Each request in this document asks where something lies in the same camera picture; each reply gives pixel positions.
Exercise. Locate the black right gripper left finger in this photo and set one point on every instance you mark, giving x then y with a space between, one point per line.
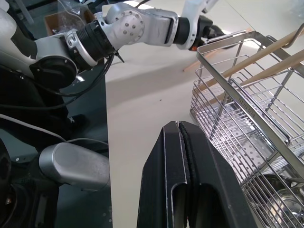
156 178

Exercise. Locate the brown cardboard box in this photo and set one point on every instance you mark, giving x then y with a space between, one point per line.
51 23

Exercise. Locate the wooden chopstick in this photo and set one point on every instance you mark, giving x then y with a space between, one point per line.
190 67
261 55
273 71

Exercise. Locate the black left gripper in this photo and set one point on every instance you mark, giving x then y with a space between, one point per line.
204 28

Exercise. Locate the crumpled clear plastic sheet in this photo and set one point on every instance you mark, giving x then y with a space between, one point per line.
71 12

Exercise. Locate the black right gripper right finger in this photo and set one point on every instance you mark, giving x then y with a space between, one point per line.
213 190

